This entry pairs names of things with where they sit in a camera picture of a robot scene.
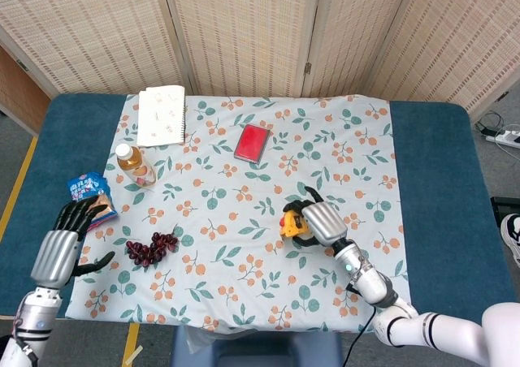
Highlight dark red grape bunch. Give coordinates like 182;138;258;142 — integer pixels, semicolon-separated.
124;225;180;267

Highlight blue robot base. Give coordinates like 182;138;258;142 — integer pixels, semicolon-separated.
170;324;345;367

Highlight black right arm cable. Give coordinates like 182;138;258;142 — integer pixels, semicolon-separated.
340;281;377;367

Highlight black floor object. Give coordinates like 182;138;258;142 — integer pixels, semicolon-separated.
490;196;520;222

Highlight wooden cabinet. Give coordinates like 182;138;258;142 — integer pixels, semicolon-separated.
0;44;52;137

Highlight blue snack bag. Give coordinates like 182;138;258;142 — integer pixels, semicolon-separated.
67;171;119;233

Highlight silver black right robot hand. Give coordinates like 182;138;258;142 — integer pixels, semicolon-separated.
283;185;349;249

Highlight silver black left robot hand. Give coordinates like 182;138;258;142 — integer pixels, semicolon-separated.
30;195;116;291

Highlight woven bamboo folding screen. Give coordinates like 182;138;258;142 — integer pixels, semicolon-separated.
0;0;520;116

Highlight white black sneaker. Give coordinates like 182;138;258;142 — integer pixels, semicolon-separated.
500;213;520;269

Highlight yellow tape measure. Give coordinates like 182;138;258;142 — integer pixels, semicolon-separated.
279;209;312;239

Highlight white power strip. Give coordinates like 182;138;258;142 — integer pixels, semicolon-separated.
485;129;520;149

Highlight blue padded table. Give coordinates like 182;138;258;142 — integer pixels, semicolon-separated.
0;93;519;327

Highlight peach juice bottle white cap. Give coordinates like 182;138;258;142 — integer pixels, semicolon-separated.
115;142;158;188

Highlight spiral notebook with red stamps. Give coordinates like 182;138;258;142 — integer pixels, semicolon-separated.
136;84;188;148

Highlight floral leaf print tablecloth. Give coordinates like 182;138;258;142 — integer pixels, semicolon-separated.
64;93;414;335

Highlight red ink pad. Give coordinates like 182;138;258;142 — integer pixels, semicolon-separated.
233;123;271;166

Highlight floor cables by power strip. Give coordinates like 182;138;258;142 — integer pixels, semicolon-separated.
474;110;505;137

